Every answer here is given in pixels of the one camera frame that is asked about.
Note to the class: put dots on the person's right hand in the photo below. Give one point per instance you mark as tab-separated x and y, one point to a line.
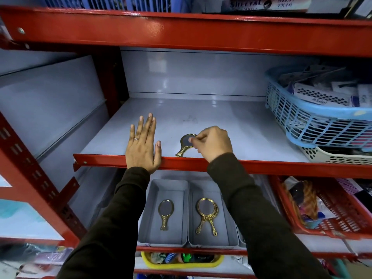
216	143

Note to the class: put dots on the person's left hand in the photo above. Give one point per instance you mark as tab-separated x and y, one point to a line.
142	153

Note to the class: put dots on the person's left thumb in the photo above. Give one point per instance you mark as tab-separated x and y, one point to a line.
158	151

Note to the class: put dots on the person's right fingers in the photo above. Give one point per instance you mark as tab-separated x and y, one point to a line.
202	142

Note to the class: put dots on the person's left little finger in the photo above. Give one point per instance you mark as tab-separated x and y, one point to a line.
133	133

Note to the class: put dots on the person's left middle finger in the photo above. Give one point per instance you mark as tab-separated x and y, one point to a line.
148	126

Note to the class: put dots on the gold hand mirror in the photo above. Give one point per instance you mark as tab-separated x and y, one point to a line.
201	225
213	228
164	220
185	141

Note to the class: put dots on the person's left forearm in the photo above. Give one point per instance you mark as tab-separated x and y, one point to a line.
116	223

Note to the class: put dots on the person's right forearm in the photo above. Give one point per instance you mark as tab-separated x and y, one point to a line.
255	223

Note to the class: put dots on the grey plastic tray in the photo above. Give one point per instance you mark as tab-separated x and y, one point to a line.
226	229
241	239
151	229

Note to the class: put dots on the red metal shelving rack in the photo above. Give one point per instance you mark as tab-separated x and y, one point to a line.
174	29

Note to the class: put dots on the pile of coloured combs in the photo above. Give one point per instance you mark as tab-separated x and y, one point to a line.
174	258

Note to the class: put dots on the yellow plastic tray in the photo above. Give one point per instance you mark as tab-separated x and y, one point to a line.
151	264

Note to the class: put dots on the pile of white packets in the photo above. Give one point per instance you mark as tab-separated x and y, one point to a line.
319	94

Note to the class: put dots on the blue slatted plastic basket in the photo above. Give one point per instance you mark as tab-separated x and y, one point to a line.
101	2

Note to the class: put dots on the cream plastic basket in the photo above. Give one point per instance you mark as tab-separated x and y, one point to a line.
334	159

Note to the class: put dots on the white printed cardboard box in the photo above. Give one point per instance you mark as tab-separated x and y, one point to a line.
261	4

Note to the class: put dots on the red plastic basket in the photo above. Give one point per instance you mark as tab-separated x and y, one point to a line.
343	212

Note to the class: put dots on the pile of clear wrapped packets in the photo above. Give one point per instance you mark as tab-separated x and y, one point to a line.
32	261

